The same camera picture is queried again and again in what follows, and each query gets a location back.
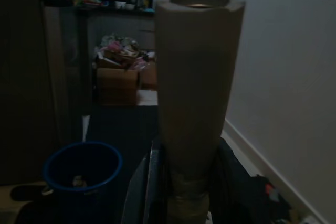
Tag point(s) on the plain brown cardboard box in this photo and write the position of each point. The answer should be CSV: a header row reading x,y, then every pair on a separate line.
x,y
150,77

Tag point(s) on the crumpled trash in bucket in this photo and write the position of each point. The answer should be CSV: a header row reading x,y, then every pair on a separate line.
x,y
79,181

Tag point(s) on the grey steel fridge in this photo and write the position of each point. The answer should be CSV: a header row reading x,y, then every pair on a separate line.
x,y
26,77

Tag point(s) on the brown cardboard box with clutter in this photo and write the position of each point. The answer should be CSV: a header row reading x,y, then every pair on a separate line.
x,y
118,82

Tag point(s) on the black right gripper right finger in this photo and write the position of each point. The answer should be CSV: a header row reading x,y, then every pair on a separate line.
x,y
231,182

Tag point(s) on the blue plastic bucket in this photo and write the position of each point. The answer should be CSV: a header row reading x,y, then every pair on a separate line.
x,y
59,166

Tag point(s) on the red and white wrapper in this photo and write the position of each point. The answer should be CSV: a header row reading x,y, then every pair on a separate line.
x,y
272,192

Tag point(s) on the large black floor mat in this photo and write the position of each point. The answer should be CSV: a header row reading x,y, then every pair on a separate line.
x,y
118,124

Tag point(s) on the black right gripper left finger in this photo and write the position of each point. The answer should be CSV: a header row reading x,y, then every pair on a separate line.
x,y
143,182

